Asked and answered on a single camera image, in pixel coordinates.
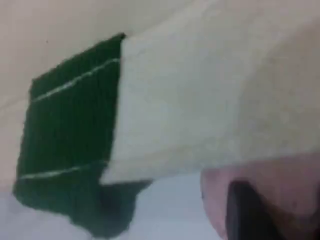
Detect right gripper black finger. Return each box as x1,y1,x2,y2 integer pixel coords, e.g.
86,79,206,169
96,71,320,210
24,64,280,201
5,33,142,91
224,181,285,240

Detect white canvas handbag green handles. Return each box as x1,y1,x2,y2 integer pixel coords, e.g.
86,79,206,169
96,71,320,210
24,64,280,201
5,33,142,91
0,0,320,240

